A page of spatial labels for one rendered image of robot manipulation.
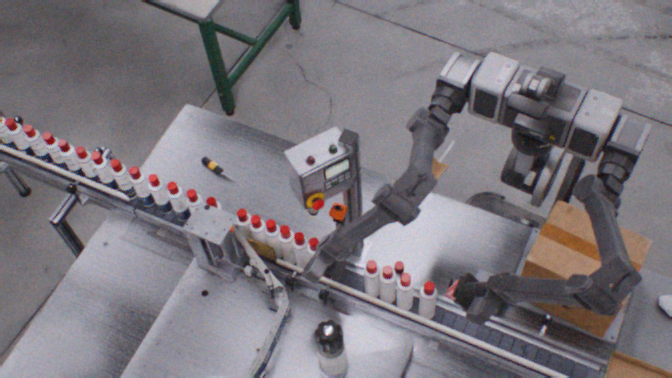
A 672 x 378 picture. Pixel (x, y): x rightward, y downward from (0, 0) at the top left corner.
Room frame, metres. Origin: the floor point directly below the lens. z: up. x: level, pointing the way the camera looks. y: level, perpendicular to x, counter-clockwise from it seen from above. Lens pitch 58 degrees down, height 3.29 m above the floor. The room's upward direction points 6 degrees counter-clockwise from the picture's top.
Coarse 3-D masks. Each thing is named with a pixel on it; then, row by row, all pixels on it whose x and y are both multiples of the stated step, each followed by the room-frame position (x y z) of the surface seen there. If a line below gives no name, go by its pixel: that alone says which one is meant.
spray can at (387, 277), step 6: (384, 270) 1.06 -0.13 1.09; (390, 270) 1.06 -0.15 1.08; (384, 276) 1.05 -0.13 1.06; (390, 276) 1.05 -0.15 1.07; (384, 282) 1.04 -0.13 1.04; (390, 282) 1.04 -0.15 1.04; (384, 288) 1.04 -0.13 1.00; (390, 288) 1.04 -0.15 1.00; (384, 294) 1.04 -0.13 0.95; (390, 294) 1.04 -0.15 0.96; (384, 300) 1.04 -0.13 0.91; (390, 300) 1.04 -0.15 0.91
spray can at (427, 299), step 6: (426, 282) 1.01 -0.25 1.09; (432, 282) 1.01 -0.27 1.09; (426, 288) 0.99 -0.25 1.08; (432, 288) 0.99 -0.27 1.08; (420, 294) 0.99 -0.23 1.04; (426, 294) 0.98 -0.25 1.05; (432, 294) 0.98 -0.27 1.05; (420, 300) 0.99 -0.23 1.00; (426, 300) 0.97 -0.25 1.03; (432, 300) 0.97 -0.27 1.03; (420, 306) 0.99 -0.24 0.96; (426, 306) 0.97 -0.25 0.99; (432, 306) 0.97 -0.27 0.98; (420, 312) 0.98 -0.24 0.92; (426, 312) 0.97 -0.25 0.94; (432, 312) 0.97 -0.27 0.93; (426, 318) 0.97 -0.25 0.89
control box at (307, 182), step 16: (336, 128) 1.33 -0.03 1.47; (304, 144) 1.29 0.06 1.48; (320, 144) 1.28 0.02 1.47; (336, 144) 1.28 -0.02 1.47; (288, 160) 1.24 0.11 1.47; (304, 160) 1.23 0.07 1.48; (320, 160) 1.23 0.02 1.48; (336, 160) 1.23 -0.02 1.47; (352, 160) 1.25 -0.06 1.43; (288, 176) 1.26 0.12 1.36; (304, 176) 1.19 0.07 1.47; (320, 176) 1.21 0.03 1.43; (336, 176) 1.23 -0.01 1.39; (352, 176) 1.25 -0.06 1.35; (304, 192) 1.18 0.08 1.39; (320, 192) 1.20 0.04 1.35; (336, 192) 1.22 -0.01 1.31; (304, 208) 1.19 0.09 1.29
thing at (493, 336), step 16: (144, 208) 1.50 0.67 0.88; (176, 224) 1.43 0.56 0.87; (352, 272) 1.17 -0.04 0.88; (336, 288) 1.11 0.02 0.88; (416, 304) 1.03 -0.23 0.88; (432, 320) 0.97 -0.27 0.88; (448, 320) 0.96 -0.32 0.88; (464, 320) 0.96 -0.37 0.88; (448, 336) 0.92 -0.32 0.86; (480, 336) 0.90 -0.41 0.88; (496, 336) 0.89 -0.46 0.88; (512, 336) 0.89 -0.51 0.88; (512, 352) 0.84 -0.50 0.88; (528, 352) 0.83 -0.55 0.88; (544, 352) 0.82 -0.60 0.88; (528, 368) 0.78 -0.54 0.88; (560, 368) 0.77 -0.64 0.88; (576, 368) 0.76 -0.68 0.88; (592, 368) 0.76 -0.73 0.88
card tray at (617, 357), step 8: (616, 352) 0.81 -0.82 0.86; (616, 360) 0.79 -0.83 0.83; (624, 360) 0.79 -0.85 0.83; (632, 360) 0.78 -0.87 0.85; (640, 360) 0.77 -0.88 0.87; (608, 368) 0.77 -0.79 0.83; (616, 368) 0.77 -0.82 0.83; (624, 368) 0.76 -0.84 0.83; (632, 368) 0.76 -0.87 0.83; (640, 368) 0.76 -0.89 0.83; (648, 368) 0.75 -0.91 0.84; (656, 368) 0.75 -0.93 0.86; (608, 376) 0.74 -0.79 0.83; (616, 376) 0.74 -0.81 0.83; (624, 376) 0.74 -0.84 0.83; (632, 376) 0.74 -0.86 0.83; (640, 376) 0.73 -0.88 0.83; (648, 376) 0.73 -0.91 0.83; (656, 376) 0.73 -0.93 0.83; (664, 376) 0.73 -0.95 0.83
